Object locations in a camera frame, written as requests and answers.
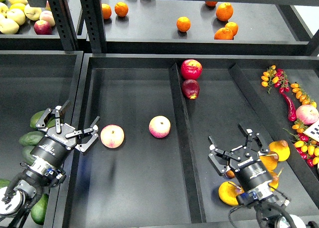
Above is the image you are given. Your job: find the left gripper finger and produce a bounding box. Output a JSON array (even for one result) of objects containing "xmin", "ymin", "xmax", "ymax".
[
  {"xmin": 35, "ymin": 100, "xmax": 70, "ymax": 134},
  {"xmin": 65, "ymin": 116, "xmax": 100, "ymax": 155}
]

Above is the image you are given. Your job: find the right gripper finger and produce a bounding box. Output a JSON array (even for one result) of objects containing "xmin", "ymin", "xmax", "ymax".
[
  {"xmin": 238, "ymin": 123, "xmax": 270, "ymax": 157},
  {"xmin": 208, "ymin": 136, "xmax": 241, "ymax": 176}
]

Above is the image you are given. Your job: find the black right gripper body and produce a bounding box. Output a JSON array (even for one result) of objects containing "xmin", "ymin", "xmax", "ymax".
[{"xmin": 228, "ymin": 147, "xmax": 272, "ymax": 191}]

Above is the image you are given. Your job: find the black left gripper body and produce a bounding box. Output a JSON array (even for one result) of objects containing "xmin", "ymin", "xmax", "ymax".
[{"xmin": 30, "ymin": 124, "xmax": 77, "ymax": 168}]

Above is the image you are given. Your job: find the dark green avocado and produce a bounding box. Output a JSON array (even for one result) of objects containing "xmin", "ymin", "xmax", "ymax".
[{"xmin": 0, "ymin": 178, "xmax": 10, "ymax": 188}]

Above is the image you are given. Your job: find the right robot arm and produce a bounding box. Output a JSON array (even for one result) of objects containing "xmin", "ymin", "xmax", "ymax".
[{"xmin": 208, "ymin": 125, "xmax": 319, "ymax": 228}]

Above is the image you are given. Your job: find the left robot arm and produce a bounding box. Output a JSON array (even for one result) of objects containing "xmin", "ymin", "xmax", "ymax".
[{"xmin": 0, "ymin": 101, "xmax": 100, "ymax": 228}]

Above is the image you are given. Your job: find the green avocado top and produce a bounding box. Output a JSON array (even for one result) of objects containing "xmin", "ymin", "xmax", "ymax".
[{"xmin": 30, "ymin": 110, "xmax": 49, "ymax": 129}]

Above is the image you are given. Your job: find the yellow pear with stem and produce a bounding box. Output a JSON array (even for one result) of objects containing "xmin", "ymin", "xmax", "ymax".
[{"xmin": 259, "ymin": 151, "xmax": 279, "ymax": 171}]

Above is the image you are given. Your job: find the green avocado lower left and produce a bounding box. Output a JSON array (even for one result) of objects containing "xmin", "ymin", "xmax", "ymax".
[{"xmin": 22, "ymin": 145, "xmax": 36, "ymax": 166}]

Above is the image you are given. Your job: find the green avocado bottom left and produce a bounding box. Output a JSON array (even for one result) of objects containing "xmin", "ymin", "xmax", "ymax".
[{"xmin": 30, "ymin": 194, "xmax": 49, "ymax": 225}]

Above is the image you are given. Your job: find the pale yellow pear front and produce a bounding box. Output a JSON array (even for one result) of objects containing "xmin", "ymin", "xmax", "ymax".
[{"xmin": 0, "ymin": 18, "xmax": 19, "ymax": 34}]

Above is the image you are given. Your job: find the pink apple left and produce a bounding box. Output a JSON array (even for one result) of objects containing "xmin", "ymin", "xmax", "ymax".
[{"xmin": 100, "ymin": 124, "xmax": 125, "ymax": 149}]

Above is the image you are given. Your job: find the pink apple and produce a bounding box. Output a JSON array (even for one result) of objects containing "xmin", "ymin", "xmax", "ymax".
[
  {"xmin": 149, "ymin": 115, "xmax": 171, "ymax": 138},
  {"xmin": 100, "ymin": 124, "xmax": 125, "ymax": 149}
]

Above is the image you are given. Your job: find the red chili pepper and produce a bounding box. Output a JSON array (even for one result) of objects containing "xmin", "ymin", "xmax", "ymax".
[{"xmin": 282, "ymin": 93, "xmax": 297, "ymax": 122}]

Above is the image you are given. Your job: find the cherry tomato bunch lower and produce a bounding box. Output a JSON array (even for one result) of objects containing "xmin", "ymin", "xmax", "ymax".
[{"xmin": 285, "ymin": 119, "xmax": 319, "ymax": 168}]

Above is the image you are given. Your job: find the cherry tomato bunch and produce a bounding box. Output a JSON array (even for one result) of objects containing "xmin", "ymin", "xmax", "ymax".
[
  {"xmin": 285, "ymin": 119, "xmax": 319, "ymax": 168},
  {"xmin": 261, "ymin": 65, "xmax": 290, "ymax": 94}
]

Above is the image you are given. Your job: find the white checker marker card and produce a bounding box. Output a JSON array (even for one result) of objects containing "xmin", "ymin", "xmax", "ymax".
[{"xmin": 304, "ymin": 120, "xmax": 319, "ymax": 142}]

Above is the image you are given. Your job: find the pink apple right bin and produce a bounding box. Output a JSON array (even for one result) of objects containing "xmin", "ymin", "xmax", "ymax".
[{"xmin": 296, "ymin": 104, "xmax": 319, "ymax": 125}]

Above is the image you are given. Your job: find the pink apple centre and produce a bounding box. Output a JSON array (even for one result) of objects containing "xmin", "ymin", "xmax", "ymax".
[{"xmin": 149, "ymin": 115, "xmax": 171, "ymax": 138}]

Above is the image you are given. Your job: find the black centre bin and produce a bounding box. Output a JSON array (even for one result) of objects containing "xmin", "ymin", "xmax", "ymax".
[{"xmin": 53, "ymin": 54, "xmax": 319, "ymax": 228}]

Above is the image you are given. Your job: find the dark red apple lower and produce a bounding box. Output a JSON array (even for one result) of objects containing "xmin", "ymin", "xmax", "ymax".
[{"xmin": 181, "ymin": 79, "xmax": 200, "ymax": 100}]

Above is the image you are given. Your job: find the cherry tomato bunch upper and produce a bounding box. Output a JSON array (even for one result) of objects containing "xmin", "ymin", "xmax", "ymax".
[{"xmin": 261, "ymin": 65, "xmax": 290, "ymax": 94}]

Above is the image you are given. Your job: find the red apple upper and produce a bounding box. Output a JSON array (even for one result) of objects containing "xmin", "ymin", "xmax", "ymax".
[{"xmin": 181, "ymin": 59, "xmax": 202, "ymax": 80}]

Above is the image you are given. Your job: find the red apple on shelf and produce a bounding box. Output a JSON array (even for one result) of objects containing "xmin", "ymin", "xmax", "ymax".
[{"xmin": 33, "ymin": 20, "xmax": 52, "ymax": 35}]

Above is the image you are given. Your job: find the pale yellow apple shelf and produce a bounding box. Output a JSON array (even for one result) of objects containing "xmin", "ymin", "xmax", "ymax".
[{"xmin": 24, "ymin": 4, "xmax": 42, "ymax": 21}]

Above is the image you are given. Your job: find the front right orange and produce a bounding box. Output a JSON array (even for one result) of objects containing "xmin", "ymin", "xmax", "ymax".
[{"xmin": 214, "ymin": 27, "xmax": 234, "ymax": 40}]

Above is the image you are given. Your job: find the orange on shelf left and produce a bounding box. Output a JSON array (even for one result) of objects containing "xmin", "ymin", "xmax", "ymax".
[{"xmin": 115, "ymin": 1, "xmax": 129, "ymax": 17}]

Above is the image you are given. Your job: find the small right orange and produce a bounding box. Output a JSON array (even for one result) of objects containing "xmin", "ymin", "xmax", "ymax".
[{"xmin": 225, "ymin": 21, "xmax": 239, "ymax": 36}]

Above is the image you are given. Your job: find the orange on shelf centre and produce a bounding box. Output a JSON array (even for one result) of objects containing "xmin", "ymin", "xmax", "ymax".
[{"xmin": 176, "ymin": 16, "xmax": 191, "ymax": 32}]

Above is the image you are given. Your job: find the large orange on shelf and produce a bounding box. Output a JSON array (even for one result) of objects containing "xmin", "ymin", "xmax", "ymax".
[{"xmin": 216, "ymin": 2, "xmax": 234, "ymax": 21}]

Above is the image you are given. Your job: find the orange at shelf back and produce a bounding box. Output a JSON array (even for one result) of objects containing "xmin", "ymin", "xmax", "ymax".
[{"xmin": 205, "ymin": 1, "xmax": 218, "ymax": 7}]

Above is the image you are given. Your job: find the orange cherry tomato string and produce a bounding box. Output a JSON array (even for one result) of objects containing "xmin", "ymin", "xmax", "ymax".
[{"xmin": 290, "ymin": 82, "xmax": 318, "ymax": 109}]

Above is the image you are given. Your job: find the orange at shelf post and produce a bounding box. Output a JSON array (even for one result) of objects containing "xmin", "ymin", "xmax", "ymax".
[{"xmin": 101, "ymin": 3, "xmax": 112, "ymax": 20}]

